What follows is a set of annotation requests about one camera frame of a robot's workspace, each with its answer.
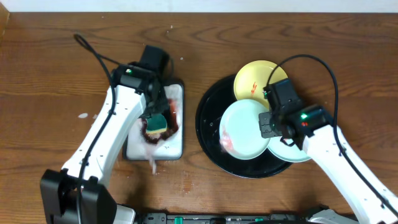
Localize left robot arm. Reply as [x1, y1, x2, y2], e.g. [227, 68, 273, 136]
[40, 45, 170, 223]

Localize light green plate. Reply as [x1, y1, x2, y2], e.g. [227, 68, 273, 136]
[219, 99, 270, 160]
[267, 137, 310, 163]

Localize green yellow sponge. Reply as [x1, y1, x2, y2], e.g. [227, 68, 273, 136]
[146, 114, 168, 134]

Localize yellow plate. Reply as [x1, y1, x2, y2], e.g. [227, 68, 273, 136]
[233, 60, 277, 109]

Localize black round tray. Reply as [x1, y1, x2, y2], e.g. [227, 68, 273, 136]
[195, 75, 292, 179]

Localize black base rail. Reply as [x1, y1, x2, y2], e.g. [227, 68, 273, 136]
[133, 213, 308, 224]

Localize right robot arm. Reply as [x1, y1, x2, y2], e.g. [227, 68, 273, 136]
[259, 78, 397, 223]

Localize light green plate front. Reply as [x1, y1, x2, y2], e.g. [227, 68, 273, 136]
[219, 99, 270, 160]

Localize black rectangular soap tray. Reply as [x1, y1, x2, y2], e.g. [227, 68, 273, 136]
[123, 80, 185, 161]

